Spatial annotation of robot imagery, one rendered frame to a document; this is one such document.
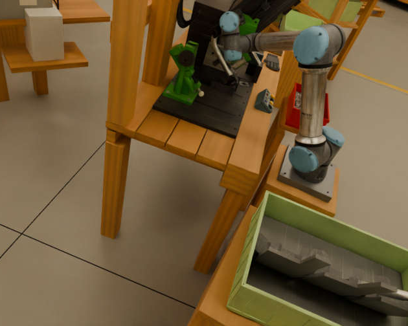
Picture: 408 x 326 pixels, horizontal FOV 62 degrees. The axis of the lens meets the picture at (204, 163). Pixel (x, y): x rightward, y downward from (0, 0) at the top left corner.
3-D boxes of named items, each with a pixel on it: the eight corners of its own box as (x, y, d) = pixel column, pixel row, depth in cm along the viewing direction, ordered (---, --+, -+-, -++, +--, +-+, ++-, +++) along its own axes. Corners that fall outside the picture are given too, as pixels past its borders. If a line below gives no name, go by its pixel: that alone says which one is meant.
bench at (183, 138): (247, 135, 314) (284, 46, 254) (206, 275, 203) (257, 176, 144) (177, 109, 316) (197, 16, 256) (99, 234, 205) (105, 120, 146)
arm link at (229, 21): (219, 35, 138) (217, 12, 135) (222, 33, 148) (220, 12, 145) (239, 32, 136) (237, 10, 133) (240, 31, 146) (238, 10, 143)
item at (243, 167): (278, 62, 263) (286, 44, 253) (247, 196, 153) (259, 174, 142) (261, 56, 264) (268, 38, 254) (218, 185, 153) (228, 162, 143)
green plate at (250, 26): (245, 58, 184) (260, 19, 175) (244, 60, 176) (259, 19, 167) (225, 51, 184) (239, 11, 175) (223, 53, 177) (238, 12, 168)
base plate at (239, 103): (264, 50, 240) (265, 48, 239) (235, 139, 159) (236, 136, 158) (208, 30, 242) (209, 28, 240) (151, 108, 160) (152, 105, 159)
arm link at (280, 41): (357, 19, 122) (250, 28, 156) (344, 22, 115) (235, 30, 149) (355, 52, 127) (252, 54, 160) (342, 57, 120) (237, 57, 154)
